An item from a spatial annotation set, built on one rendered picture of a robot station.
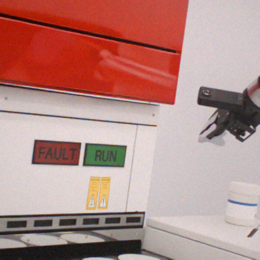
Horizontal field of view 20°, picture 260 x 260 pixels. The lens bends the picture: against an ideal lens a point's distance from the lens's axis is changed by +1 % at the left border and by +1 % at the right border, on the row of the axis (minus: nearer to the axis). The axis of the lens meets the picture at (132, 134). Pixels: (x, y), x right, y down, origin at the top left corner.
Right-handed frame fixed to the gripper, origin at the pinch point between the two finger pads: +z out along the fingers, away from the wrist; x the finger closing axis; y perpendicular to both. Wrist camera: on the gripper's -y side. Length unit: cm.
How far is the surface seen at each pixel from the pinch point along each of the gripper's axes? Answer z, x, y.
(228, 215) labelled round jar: -3.1, -22.7, 8.9
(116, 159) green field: -6.7, -28.7, -24.0
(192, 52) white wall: 101, 177, 51
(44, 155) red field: -9, -40, -40
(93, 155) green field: -7.6, -32.2, -29.8
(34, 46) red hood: -26, -33, -53
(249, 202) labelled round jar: -8.7, -20.9, 10.6
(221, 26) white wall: 92, 200, 61
